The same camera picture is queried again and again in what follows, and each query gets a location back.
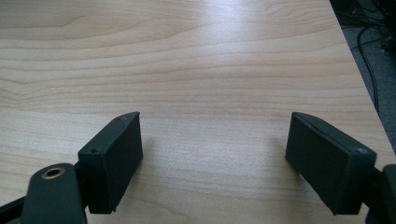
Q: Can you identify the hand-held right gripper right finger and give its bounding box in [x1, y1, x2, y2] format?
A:
[285, 111, 377, 217]

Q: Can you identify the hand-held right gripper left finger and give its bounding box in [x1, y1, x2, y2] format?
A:
[77, 111, 144, 215]

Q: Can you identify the black cable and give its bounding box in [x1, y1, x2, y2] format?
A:
[332, 6, 390, 29]
[356, 25, 381, 115]

